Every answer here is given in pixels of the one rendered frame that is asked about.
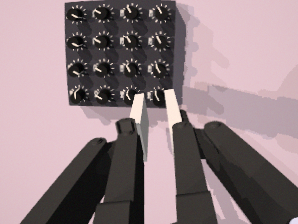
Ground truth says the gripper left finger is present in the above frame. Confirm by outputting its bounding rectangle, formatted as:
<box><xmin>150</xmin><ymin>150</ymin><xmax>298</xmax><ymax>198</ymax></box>
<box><xmin>20</xmin><ymin>93</ymin><xmax>149</xmax><ymax>224</ymax></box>

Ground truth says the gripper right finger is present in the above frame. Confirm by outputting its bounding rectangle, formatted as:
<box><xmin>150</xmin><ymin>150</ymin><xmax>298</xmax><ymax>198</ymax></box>
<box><xmin>164</xmin><ymin>89</ymin><xmax>298</xmax><ymax>224</ymax></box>

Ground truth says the black knob box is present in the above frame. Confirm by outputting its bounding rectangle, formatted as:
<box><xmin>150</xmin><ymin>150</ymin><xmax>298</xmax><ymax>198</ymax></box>
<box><xmin>65</xmin><ymin>0</ymin><xmax>176</xmax><ymax>108</ymax></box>

